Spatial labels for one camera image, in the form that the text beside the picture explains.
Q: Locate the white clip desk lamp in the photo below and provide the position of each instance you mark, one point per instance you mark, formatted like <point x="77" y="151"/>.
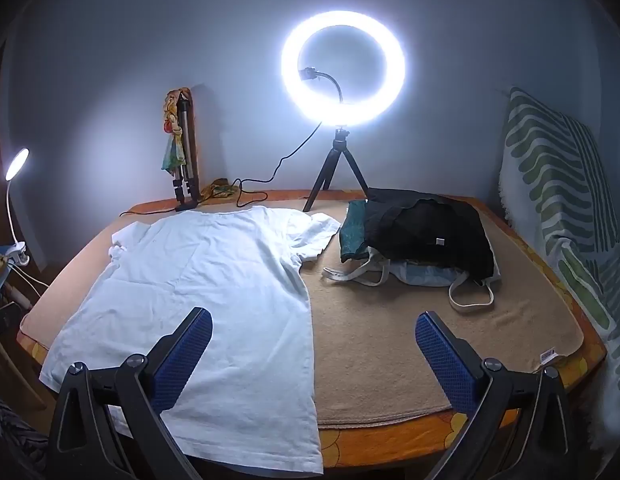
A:
<point x="19" y="162"/>

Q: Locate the beige blanket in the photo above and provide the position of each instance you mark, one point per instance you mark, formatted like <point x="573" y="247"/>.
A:
<point x="389" y="320"/>

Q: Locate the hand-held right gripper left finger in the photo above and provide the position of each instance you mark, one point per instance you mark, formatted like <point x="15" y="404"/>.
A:
<point x="182" y="360"/>

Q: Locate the green striped white cloth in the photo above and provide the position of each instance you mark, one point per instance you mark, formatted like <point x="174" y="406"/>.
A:
<point x="554" y="170"/>

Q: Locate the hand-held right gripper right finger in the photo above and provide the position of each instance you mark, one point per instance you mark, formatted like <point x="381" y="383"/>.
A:
<point x="447" y="355"/>

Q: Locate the folded grey tripod stand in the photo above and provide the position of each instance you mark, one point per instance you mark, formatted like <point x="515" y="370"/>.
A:
<point x="190" y="135"/>

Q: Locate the colourful doll figure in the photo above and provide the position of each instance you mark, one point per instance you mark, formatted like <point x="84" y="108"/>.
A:
<point x="172" y="152"/>

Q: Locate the black cloth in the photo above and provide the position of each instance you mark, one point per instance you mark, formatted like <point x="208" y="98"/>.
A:
<point x="429" y="225"/>

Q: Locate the white tote bag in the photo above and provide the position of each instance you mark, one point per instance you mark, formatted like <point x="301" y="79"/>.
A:
<point x="350" y="275"/>

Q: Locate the black gooseneck phone holder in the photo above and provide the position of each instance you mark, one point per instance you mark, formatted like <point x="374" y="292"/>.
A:
<point x="335" y="82"/>

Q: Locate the yellow green cloth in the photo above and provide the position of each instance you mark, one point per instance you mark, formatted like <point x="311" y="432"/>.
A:
<point x="217" y="190"/>

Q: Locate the light blue cloth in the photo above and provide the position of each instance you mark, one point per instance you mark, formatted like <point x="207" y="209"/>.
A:
<point x="424" y="275"/>

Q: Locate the striped grey garment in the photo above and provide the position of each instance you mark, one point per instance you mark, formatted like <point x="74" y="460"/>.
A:
<point x="15" y="435"/>

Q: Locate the wooden chair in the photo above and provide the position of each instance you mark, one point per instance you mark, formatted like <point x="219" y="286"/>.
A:
<point x="10" y="315"/>

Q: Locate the dark green cloth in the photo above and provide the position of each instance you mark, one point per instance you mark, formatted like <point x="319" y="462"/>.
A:
<point x="354" y="232"/>

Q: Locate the white t-shirt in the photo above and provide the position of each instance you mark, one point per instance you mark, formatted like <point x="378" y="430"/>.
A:
<point x="190" y="285"/>

